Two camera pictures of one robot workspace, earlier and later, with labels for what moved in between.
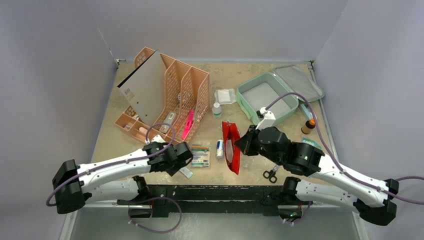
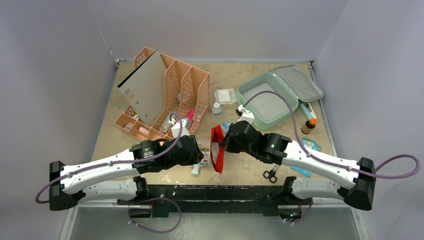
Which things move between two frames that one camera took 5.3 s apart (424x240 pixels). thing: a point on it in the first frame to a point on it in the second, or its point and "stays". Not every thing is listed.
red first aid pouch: (231, 132) to (217, 151)
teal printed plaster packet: (186, 172) to (195, 169)
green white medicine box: (201, 152) stays
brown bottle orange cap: (309, 125) stays
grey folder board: (144, 89) stays
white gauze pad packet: (223, 96) stays
